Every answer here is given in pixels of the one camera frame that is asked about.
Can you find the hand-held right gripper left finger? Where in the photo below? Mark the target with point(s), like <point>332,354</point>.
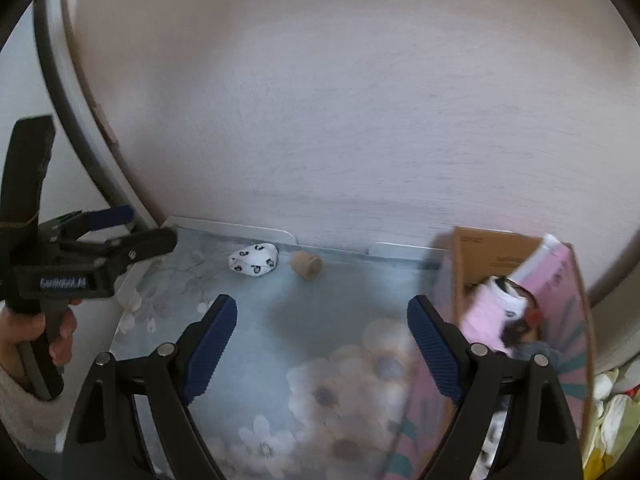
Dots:
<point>212,345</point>

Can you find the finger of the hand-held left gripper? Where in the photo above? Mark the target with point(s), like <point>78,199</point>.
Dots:
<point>150,243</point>
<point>107,217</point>

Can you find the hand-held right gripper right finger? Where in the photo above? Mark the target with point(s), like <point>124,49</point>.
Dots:
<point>432,345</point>

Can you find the cardboard box with pink lining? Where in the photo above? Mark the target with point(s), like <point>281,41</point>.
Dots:
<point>480,250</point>

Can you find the beige cork cylinder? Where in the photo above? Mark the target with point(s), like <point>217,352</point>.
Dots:
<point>306,263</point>

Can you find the person's left forearm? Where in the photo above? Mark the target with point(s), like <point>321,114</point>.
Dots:
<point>25,410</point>

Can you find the blue floral desktop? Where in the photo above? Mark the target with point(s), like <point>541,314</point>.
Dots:
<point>300,320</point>

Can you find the person's left hand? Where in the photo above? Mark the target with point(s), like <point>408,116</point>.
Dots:
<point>25,327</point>

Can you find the pink fuzzy cloth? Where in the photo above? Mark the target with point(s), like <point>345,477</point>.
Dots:
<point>485,317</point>

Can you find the pink and white card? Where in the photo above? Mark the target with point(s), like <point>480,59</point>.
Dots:
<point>537,260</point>

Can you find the beige chair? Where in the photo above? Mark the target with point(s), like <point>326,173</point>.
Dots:
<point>615,310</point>

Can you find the yellow green floral cloth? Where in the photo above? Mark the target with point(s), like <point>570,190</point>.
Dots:
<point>612,410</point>

